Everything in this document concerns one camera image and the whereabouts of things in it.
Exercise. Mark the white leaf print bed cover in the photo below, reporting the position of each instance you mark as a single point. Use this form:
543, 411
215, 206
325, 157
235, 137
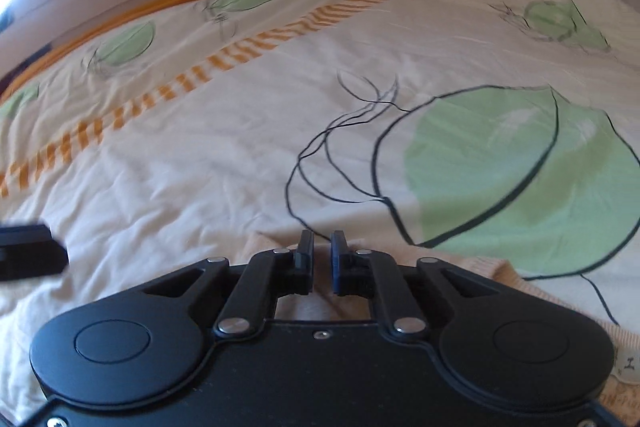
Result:
250, 132

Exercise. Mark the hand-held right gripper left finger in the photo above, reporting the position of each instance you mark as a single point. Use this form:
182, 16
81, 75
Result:
305, 257

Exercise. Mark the beige butterfly print sweater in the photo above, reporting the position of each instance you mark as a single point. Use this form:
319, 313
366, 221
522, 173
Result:
625, 347

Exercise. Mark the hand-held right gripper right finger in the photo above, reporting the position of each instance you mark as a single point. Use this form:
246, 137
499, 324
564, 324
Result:
339, 262

